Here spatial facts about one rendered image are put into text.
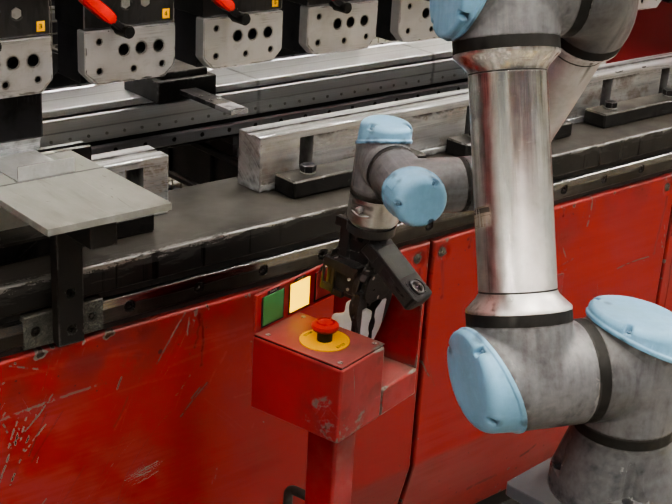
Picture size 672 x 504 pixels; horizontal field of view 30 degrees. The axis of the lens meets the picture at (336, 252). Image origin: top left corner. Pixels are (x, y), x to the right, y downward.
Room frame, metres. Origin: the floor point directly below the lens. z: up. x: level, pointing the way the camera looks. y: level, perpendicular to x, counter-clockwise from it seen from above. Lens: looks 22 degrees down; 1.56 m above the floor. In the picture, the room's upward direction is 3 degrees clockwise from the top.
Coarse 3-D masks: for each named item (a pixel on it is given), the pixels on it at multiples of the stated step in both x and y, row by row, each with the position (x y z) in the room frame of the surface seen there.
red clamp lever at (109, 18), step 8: (80, 0) 1.68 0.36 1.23; (88, 0) 1.68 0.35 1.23; (96, 0) 1.69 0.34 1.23; (88, 8) 1.69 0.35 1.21; (96, 8) 1.69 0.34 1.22; (104, 8) 1.69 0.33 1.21; (96, 16) 1.70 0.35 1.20; (104, 16) 1.69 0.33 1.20; (112, 16) 1.70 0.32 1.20; (112, 24) 1.71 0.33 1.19; (120, 24) 1.72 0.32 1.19; (120, 32) 1.72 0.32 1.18; (128, 32) 1.71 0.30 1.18
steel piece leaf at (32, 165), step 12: (12, 156) 1.67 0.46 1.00; (24, 156) 1.68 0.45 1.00; (36, 156) 1.68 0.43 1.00; (0, 168) 1.62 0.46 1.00; (12, 168) 1.62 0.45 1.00; (24, 168) 1.58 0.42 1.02; (36, 168) 1.59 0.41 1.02; (48, 168) 1.60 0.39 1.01; (60, 168) 1.61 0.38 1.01; (72, 168) 1.63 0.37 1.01; (24, 180) 1.58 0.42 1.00
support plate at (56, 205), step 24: (0, 192) 1.53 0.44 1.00; (24, 192) 1.54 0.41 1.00; (48, 192) 1.54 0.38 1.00; (72, 192) 1.55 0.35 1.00; (96, 192) 1.55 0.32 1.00; (120, 192) 1.56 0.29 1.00; (144, 192) 1.56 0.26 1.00; (24, 216) 1.45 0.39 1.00; (48, 216) 1.46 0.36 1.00; (72, 216) 1.46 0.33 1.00; (96, 216) 1.47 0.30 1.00; (120, 216) 1.48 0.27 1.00
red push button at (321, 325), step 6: (318, 318) 1.61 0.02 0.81; (324, 318) 1.61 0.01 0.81; (330, 318) 1.61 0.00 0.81; (312, 324) 1.60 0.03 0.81; (318, 324) 1.59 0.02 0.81; (324, 324) 1.59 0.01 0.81; (330, 324) 1.59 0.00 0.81; (336, 324) 1.60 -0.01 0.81; (318, 330) 1.59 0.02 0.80; (324, 330) 1.58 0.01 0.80; (330, 330) 1.59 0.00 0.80; (336, 330) 1.59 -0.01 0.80; (318, 336) 1.60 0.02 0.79; (324, 336) 1.59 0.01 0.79; (330, 336) 1.60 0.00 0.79; (324, 342) 1.59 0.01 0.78
